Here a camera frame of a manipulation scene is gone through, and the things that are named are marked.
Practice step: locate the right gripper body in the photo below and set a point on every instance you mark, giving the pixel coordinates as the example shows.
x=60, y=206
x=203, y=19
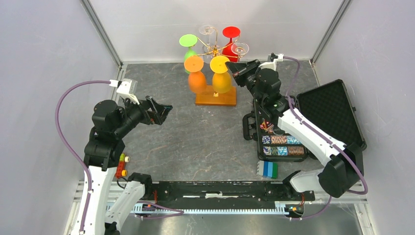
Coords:
x=247, y=76

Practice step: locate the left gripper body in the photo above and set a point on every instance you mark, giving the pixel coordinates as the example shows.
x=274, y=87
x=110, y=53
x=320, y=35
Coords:
x=134, y=113

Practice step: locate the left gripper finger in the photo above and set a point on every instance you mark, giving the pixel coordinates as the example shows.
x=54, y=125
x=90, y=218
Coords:
x=162, y=113
x=153, y=104

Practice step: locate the yellow wine glass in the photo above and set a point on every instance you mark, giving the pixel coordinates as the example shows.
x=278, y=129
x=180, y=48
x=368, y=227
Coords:
x=221, y=80

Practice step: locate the orange wine glass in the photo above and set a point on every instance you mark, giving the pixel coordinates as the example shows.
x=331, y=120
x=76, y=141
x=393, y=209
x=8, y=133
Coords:
x=196, y=79

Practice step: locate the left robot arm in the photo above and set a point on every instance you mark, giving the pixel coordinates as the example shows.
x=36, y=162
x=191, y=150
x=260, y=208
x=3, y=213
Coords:
x=102, y=156

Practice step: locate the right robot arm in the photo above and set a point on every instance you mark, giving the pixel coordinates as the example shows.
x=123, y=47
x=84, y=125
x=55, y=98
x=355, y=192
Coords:
x=340, y=172

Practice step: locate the red wine glass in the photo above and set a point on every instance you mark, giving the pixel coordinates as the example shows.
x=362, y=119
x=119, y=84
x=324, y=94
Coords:
x=230, y=32

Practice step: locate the green wine glass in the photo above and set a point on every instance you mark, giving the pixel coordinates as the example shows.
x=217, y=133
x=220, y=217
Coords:
x=188, y=41

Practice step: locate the clear flute glass right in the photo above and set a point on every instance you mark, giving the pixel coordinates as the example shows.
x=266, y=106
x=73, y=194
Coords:
x=240, y=50

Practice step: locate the clear glass back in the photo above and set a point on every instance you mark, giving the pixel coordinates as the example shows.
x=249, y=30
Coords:
x=209, y=34

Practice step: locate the toy brick car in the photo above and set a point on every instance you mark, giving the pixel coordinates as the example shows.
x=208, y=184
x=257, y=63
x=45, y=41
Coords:
x=121, y=168

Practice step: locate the black poker chip case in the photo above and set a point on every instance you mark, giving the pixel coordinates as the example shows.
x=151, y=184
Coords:
x=327, y=106

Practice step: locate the blue green brick stack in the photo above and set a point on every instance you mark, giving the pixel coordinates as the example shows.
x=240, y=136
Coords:
x=267, y=169

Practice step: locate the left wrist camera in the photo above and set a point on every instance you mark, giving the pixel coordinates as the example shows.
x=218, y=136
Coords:
x=127, y=89

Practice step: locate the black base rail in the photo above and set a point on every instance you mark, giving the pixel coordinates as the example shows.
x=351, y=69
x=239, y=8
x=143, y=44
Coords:
x=208, y=195

